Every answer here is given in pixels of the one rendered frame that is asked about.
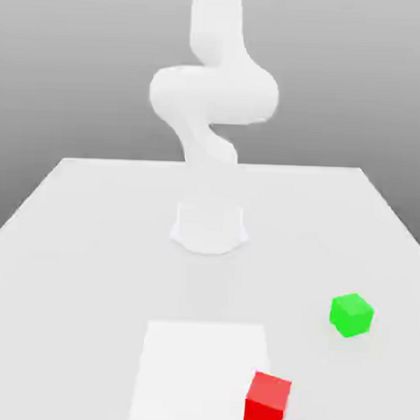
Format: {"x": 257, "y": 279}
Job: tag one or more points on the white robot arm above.
{"x": 214, "y": 94}

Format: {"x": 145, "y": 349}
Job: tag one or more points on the small green cube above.
{"x": 351, "y": 315}

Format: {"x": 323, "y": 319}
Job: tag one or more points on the small red cube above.
{"x": 266, "y": 401}

